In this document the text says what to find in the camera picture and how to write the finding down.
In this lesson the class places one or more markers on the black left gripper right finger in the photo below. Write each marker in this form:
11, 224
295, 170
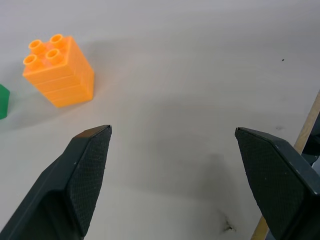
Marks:
280, 180

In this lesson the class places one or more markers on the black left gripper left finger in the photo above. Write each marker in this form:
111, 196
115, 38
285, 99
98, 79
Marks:
62, 190

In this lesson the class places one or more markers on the green toy block stack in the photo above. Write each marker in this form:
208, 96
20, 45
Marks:
3, 102

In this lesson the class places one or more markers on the orange toy bricks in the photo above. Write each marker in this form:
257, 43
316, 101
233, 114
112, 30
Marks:
62, 75

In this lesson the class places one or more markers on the wooden table edge strip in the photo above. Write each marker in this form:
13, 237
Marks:
303, 140

